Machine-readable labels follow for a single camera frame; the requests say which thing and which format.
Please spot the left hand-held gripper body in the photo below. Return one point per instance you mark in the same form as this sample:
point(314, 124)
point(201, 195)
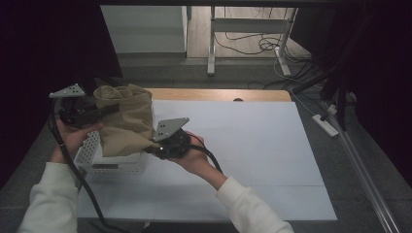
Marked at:
point(77, 111)

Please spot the white plug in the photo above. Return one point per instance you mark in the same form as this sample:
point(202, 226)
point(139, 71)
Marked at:
point(332, 109)

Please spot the person's left hand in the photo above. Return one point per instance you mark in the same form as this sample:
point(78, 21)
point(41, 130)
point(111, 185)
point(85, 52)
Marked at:
point(71, 139)

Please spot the white board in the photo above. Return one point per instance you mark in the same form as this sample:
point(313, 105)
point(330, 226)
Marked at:
point(259, 145)

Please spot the white perforated plastic basket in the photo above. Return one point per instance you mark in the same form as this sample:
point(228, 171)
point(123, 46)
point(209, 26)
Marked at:
point(120, 163)

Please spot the dark curtain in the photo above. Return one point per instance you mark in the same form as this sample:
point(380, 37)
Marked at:
point(382, 64)
point(39, 48)

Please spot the wooden table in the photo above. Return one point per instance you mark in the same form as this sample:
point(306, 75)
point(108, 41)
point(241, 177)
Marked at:
point(210, 94)

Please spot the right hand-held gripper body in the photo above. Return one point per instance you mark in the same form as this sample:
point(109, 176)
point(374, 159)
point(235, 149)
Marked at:
point(173, 142)

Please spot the person's right hand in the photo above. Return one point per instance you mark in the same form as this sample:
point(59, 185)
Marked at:
point(194, 158)

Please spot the aluminium rail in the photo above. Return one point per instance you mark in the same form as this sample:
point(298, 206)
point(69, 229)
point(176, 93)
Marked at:
point(366, 174)

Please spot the tan pants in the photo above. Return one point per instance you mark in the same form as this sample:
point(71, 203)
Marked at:
point(129, 123)

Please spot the white desk frame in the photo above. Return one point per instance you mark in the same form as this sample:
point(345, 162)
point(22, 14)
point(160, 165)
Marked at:
point(249, 24)

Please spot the white cabinet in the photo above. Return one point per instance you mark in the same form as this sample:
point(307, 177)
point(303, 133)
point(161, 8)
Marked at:
point(144, 29)

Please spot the white power strip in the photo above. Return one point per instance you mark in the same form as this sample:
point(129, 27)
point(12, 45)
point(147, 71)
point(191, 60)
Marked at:
point(325, 125)

